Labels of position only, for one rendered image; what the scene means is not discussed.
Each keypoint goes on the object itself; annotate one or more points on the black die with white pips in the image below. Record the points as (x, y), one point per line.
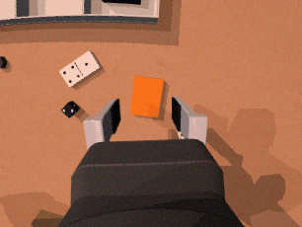
(70, 109)

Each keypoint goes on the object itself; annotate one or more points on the dark grey hex nut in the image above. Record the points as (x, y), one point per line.
(3, 62)

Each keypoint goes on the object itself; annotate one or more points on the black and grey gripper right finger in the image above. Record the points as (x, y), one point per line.
(189, 123)

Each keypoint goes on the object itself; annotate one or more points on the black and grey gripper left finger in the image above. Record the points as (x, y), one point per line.
(101, 127)

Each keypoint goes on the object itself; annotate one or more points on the black 9v battery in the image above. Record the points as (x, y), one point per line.
(136, 2)

